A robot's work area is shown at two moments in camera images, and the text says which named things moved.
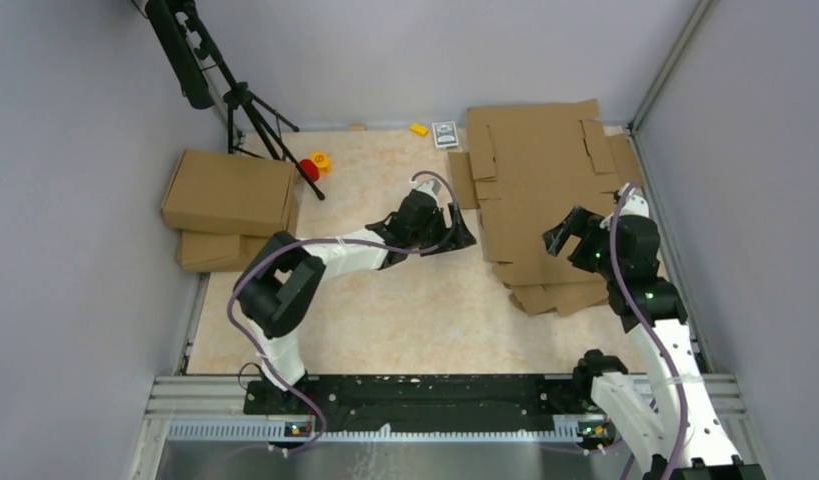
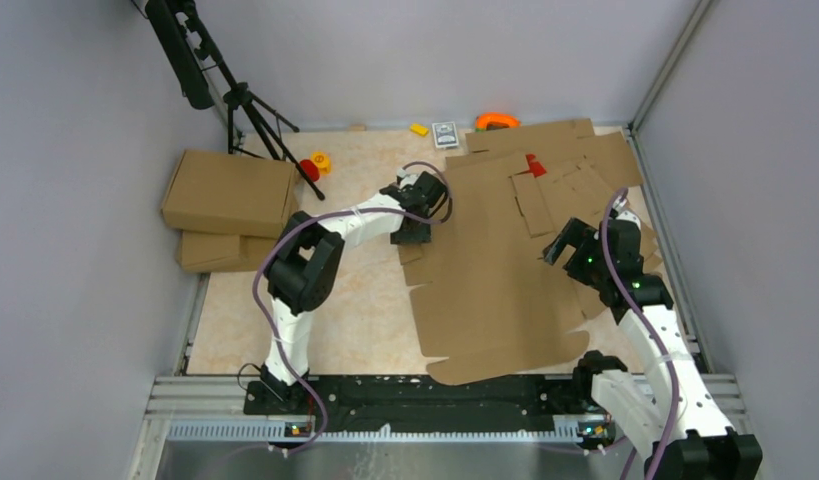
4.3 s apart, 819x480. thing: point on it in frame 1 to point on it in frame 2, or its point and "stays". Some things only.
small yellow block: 419,129 stays
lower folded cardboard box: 199,251 stays
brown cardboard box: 527,168 to 486,298
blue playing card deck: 445,135 stays
